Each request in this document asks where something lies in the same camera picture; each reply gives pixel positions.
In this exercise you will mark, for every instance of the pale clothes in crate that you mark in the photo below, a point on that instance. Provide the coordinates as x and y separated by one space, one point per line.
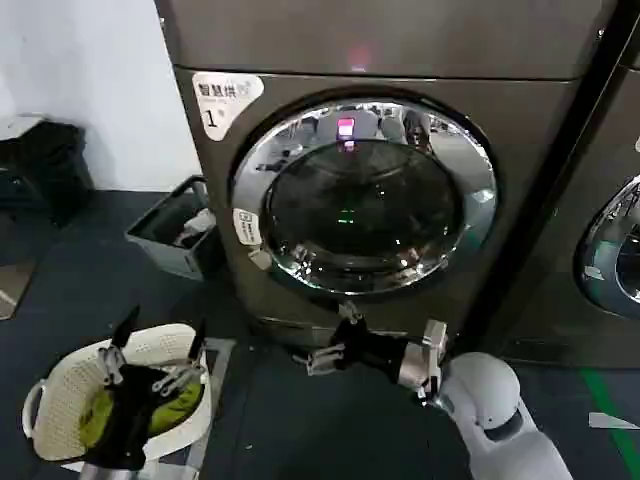
197 227

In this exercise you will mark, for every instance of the grey dryer with number sticker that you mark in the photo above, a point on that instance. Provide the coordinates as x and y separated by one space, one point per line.
450 45

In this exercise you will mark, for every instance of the grey dryer without sticker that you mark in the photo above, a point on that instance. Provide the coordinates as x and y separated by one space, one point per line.
560 310

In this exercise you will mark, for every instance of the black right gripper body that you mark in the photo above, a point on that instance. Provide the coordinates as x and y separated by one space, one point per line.
367 350

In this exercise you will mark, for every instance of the green floor tape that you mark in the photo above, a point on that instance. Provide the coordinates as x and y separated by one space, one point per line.
607 410

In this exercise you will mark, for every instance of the white perforated laundry basket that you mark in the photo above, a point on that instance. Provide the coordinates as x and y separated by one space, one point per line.
65 400

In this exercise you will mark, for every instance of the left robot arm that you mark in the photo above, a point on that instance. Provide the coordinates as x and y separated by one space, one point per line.
107 471

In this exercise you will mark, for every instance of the small white door sticker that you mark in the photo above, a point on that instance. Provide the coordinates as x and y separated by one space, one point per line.
247 226

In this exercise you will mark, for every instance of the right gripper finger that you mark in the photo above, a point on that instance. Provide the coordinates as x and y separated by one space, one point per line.
351 315
322 359

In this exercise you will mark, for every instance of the white number sticker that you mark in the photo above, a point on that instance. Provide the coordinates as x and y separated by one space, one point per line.
220 100

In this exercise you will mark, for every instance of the green cloth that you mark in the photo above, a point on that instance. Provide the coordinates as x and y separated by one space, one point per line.
177 407

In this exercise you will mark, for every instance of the round glass dryer door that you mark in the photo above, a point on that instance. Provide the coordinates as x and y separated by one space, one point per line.
607 260
360 225

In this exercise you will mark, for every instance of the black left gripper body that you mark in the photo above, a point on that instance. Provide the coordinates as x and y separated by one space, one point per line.
125 415

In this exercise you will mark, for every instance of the dark grey plastic crate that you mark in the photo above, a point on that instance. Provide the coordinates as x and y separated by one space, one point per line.
160 240

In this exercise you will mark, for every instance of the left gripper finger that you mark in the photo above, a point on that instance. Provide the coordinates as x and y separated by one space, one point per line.
120 345
196 357

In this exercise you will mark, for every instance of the black storage bin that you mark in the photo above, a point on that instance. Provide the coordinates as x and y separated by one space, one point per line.
47 165

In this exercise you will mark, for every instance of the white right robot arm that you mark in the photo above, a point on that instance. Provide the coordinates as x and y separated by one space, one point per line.
482 390

